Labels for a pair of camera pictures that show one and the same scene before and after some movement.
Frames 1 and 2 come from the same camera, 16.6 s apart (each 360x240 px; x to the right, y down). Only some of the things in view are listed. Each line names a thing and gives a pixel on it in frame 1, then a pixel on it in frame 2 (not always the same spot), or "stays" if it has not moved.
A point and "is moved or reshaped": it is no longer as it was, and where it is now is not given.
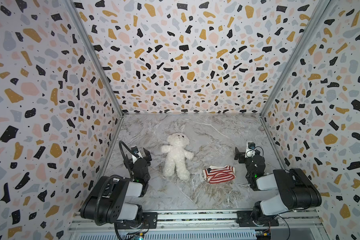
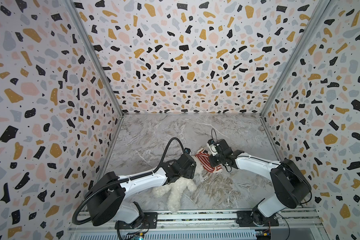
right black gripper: x=244 y=158 → x=214 y=160
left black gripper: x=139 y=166 → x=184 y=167
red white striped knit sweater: x=218 y=174 → x=204 y=156
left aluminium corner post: x=118 y=104 stays
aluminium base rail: x=303 y=219 stays
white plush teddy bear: x=176 y=154 is moved or reshaped
